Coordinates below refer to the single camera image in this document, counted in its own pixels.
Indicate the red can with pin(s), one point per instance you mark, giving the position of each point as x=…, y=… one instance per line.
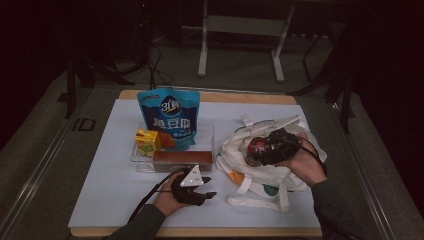
x=256, y=146

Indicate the person's left hand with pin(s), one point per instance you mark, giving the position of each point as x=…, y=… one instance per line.
x=166, y=201

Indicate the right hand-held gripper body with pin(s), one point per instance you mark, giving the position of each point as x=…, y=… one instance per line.
x=286, y=146

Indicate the white metal stand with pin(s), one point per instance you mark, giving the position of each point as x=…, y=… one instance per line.
x=240, y=25

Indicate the black stand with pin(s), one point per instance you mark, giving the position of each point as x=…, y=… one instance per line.
x=346, y=100
x=71, y=83

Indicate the clear plastic container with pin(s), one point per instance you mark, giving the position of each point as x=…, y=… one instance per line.
x=205, y=140

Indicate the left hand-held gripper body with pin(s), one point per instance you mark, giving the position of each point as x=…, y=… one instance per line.
x=190, y=193

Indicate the yellow snack packet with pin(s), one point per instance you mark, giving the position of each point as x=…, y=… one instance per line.
x=146, y=143

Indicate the blue snack pouch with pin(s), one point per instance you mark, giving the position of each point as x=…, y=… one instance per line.
x=170, y=113

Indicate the person's right hand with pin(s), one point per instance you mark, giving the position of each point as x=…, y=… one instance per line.
x=308, y=163

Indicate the brown box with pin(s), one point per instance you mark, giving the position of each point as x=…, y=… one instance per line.
x=183, y=160

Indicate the black floor bracket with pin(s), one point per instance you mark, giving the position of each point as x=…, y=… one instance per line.
x=85, y=124

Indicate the white tote bag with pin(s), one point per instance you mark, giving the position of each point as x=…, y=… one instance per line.
x=253, y=180

